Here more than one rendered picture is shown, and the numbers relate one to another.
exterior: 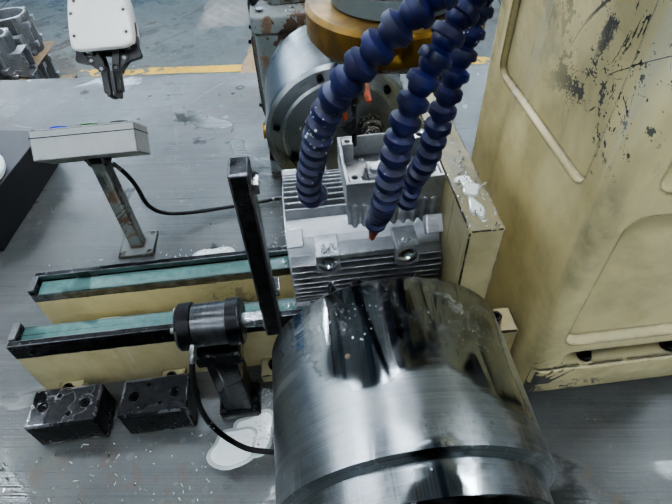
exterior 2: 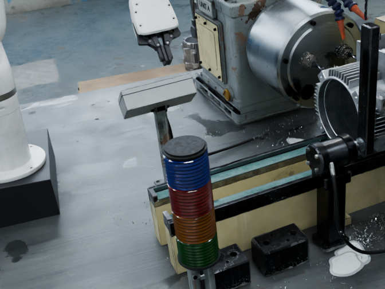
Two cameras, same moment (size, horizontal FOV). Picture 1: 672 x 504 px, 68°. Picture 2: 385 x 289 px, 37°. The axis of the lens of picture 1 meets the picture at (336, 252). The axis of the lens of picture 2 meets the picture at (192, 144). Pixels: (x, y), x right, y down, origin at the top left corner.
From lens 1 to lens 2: 0.79 m
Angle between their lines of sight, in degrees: 21
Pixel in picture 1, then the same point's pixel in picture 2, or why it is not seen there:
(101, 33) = (158, 21)
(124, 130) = (185, 79)
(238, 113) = not seen: hidden behind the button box
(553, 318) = not seen: outside the picture
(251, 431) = (350, 253)
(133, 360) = (246, 227)
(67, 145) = (149, 96)
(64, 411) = (223, 261)
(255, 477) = (373, 273)
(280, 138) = (286, 70)
